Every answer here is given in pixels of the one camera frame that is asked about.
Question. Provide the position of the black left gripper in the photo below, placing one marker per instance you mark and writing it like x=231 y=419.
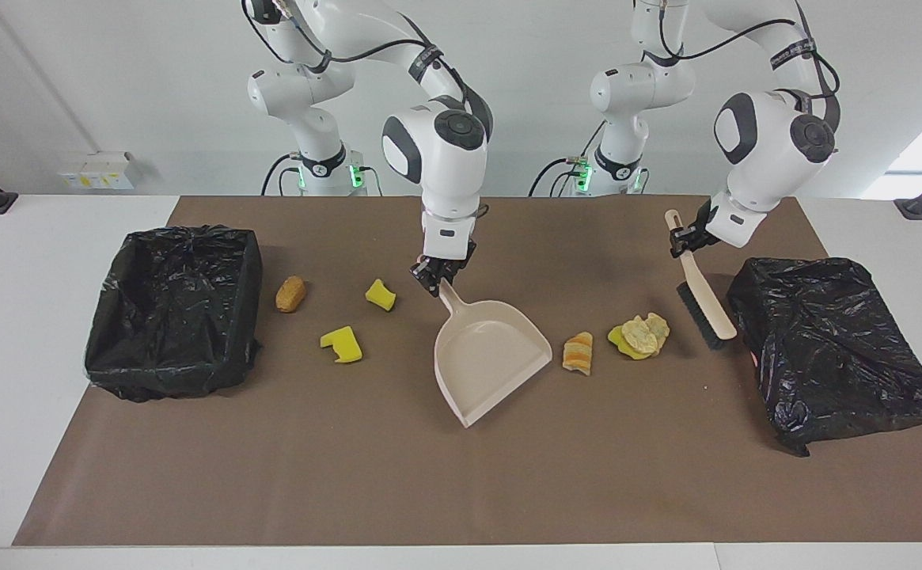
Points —
x=703 y=223

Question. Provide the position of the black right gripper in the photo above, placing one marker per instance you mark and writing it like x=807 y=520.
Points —
x=449 y=265

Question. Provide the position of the beige hand brush black bristles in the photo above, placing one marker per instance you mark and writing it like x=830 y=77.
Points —
x=702 y=289

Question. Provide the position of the yellow sponge wedge green edge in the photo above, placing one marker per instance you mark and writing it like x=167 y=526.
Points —
x=381 y=294

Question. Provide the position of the beige plastic dustpan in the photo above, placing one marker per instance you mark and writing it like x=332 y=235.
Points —
x=484 y=356

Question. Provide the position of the notched yellow sponge piece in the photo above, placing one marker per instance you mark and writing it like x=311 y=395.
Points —
x=340 y=344

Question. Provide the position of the yellow sponge chunk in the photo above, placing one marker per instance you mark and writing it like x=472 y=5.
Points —
x=616 y=340

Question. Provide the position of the brown toy nugget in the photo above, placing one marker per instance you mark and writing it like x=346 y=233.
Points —
x=290 y=294

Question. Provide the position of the orange striped toy croissant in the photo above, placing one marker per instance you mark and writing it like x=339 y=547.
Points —
x=578 y=354

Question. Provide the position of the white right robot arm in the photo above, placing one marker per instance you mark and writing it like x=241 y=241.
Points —
x=437 y=150

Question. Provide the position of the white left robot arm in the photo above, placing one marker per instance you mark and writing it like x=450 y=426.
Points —
x=761 y=150

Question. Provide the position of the bin covered by black bag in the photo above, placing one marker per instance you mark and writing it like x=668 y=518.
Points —
x=825 y=348

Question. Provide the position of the open bin black bag liner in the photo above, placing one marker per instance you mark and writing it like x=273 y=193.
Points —
x=176 y=317

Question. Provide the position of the brown table mat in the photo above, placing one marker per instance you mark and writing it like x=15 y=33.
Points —
x=350 y=475

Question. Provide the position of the white wall socket box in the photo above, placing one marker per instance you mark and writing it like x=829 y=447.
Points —
x=96 y=170

